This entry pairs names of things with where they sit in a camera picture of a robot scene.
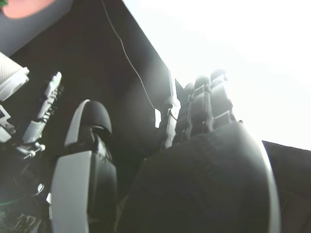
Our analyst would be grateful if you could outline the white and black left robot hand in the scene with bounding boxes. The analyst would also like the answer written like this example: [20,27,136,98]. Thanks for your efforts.
[50,69,282,233]

